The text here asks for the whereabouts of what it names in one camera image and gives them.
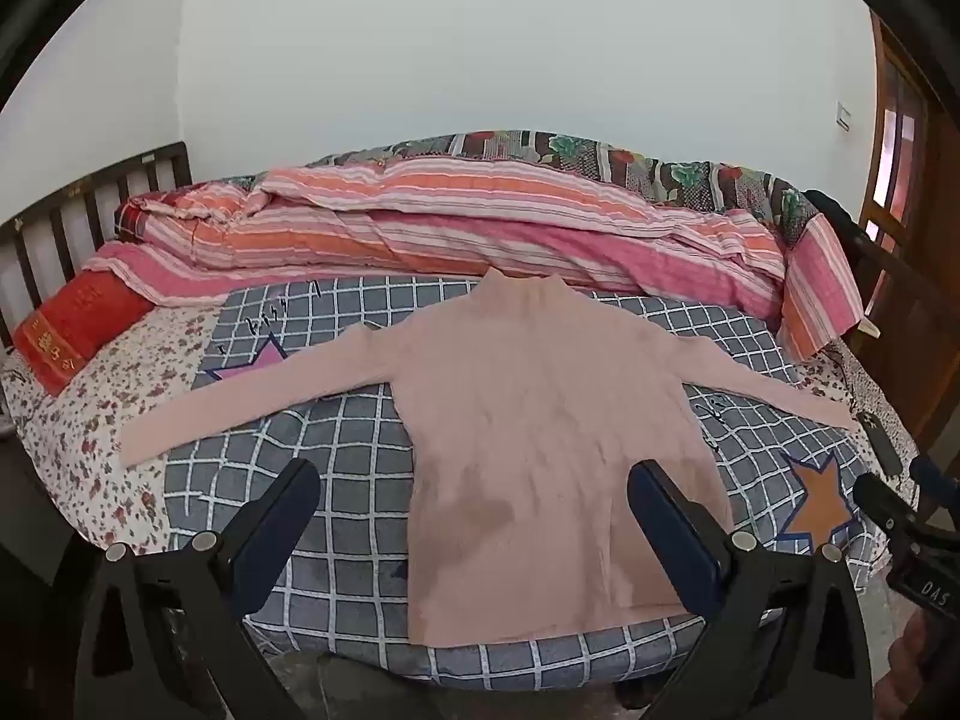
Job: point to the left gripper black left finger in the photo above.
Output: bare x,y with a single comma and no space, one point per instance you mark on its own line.
128,666

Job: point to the wooden door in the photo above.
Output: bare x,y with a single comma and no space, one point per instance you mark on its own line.
911,201

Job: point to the dark wooden headboard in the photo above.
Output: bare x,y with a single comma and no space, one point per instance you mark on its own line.
44,246

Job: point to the right hand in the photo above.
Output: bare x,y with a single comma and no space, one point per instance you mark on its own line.
922,681

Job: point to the floral patchwork quilt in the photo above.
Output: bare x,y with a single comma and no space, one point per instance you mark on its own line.
698,185

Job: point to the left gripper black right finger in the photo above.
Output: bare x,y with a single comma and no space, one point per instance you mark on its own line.
783,634

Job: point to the white wall switch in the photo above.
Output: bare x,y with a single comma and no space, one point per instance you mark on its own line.
843,117

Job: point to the pink orange striped quilt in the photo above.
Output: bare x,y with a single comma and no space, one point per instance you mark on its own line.
460,218

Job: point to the floral bed sheet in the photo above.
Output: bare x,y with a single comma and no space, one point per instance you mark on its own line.
73,438

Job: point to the black remote control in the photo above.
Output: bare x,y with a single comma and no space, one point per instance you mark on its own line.
886,454

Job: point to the red pillow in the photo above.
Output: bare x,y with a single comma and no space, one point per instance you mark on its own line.
64,333

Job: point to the grey checked blanket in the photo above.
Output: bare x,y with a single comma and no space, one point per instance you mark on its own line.
344,589

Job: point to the pink knit sweater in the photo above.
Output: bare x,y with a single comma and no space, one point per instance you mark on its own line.
526,403

